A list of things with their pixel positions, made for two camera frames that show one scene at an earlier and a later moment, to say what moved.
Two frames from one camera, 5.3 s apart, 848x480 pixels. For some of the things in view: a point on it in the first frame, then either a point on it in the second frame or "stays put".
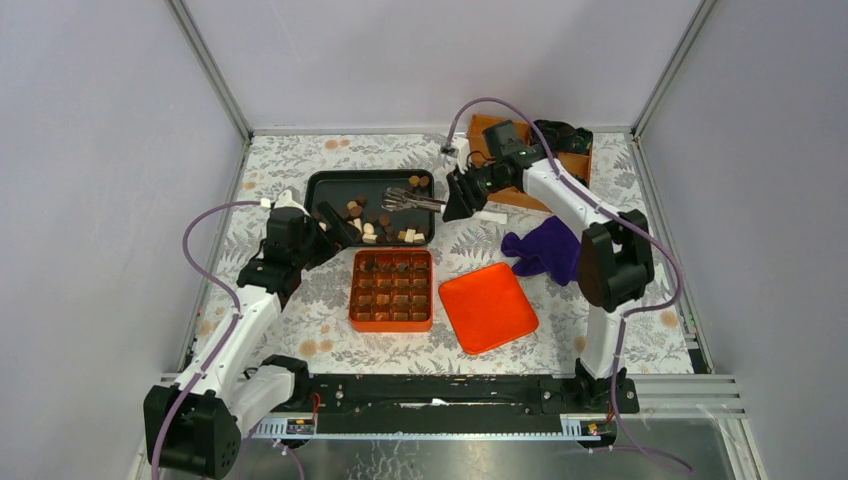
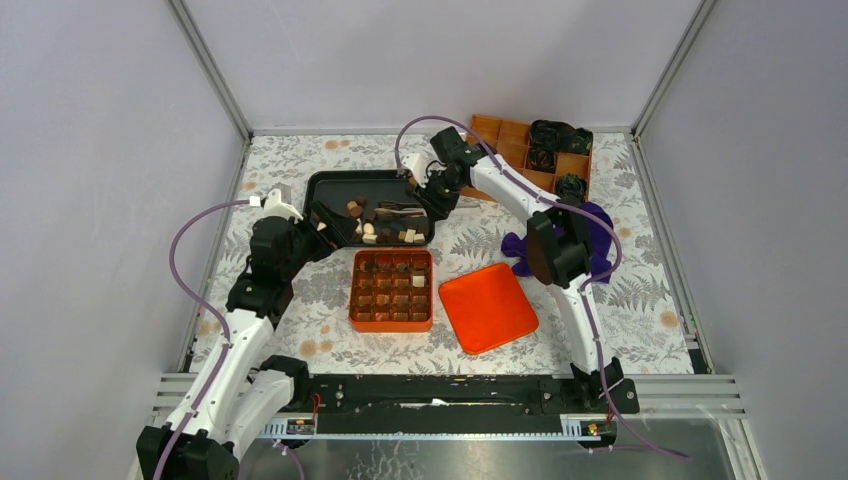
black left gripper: (339, 236) stays put
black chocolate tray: (357, 196) stays put
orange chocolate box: (391, 290) stays put
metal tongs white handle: (396, 198) → (393, 211)
